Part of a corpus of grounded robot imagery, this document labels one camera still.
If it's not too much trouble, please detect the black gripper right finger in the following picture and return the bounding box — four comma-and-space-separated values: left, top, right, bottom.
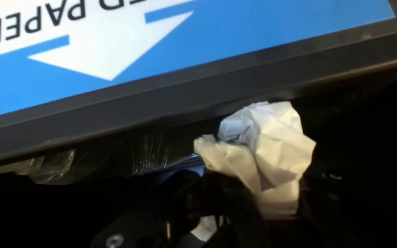
297, 170, 397, 248

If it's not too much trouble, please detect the blue mixed paper label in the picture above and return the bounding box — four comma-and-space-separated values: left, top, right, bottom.
0, 0, 397, 123

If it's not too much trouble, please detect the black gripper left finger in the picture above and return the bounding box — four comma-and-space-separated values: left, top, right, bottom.
90, 174, 265, 248

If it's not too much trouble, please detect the black bin door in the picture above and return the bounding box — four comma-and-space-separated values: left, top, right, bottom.
0, 0, 397, 167

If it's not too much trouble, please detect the white paper ball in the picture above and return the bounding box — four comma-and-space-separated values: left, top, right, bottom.
193, 101, 317, 219

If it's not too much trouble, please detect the clear plastic bin liner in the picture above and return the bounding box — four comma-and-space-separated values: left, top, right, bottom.
0, 129, 210, 186

